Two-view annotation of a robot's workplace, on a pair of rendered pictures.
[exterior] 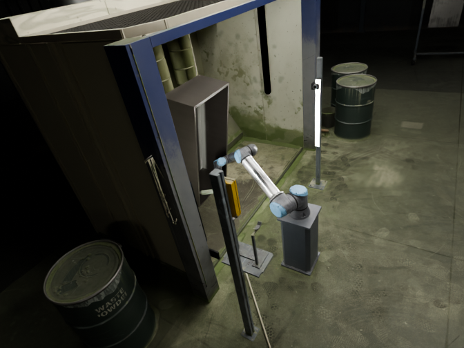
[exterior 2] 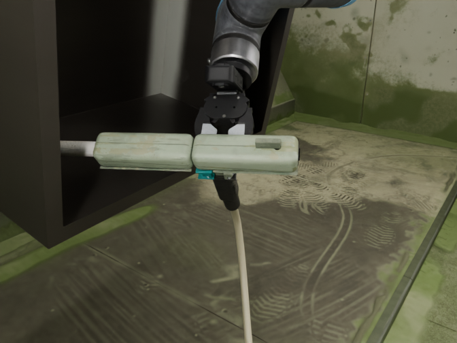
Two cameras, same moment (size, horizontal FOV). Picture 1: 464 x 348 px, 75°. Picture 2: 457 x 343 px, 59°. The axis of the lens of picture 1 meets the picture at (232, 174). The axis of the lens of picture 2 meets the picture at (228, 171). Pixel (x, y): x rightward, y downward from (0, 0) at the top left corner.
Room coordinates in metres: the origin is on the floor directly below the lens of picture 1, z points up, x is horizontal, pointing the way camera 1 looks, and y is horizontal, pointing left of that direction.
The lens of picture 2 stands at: (2.08, 0.17, 0.77)
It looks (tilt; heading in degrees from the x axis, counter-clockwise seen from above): 23 degrees down; 359
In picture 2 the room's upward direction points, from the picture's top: straight up
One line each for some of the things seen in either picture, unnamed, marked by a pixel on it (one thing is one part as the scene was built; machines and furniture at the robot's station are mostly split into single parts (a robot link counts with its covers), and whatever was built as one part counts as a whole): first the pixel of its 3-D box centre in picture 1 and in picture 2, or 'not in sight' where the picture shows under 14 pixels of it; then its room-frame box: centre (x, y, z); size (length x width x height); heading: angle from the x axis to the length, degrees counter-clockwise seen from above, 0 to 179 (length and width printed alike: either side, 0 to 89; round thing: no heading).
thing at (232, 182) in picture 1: (228, 197); not in sight; (1.41, 0.05, 1.42); 0.12 x 0.06 x 0.26; 52
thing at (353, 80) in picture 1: (355, 81); not in sight; (4.35, -2.08, 0.86); 0.54 x 0.54 x 0.01
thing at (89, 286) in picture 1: (85, 270); not in sight; (1.57, 1.19, 0.86); 0.54 x 0.54 x 0.01
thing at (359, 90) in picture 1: (353, 108); not in sight; (4.35, -2.08, 0.44); 0.59 x 0.58 x 0.89; 157
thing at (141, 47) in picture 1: (177, 201); not in sight; (1.82, 0.44, 1.14); 0.18 x 0.18 x 2.29; 52
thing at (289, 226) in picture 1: (300, 237); not in sight; (2.01, -0.54, 0.32); 0.31 x 0.31 x 0.64; 52
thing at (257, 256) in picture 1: (245, 239); not in sight; (1.50, -0.01, 0.95); 0.26 x 0.15 x 0.32; 52
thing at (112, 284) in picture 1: (107, 302); not in sight; (1.57, 1.19, 0.44); 0.59 x 0.58 x 0.89; 123
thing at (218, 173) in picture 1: (237, 269); not in sight; (1.37, 0.08, 0.82); 0.06 x 0.06 x 1.64; 52
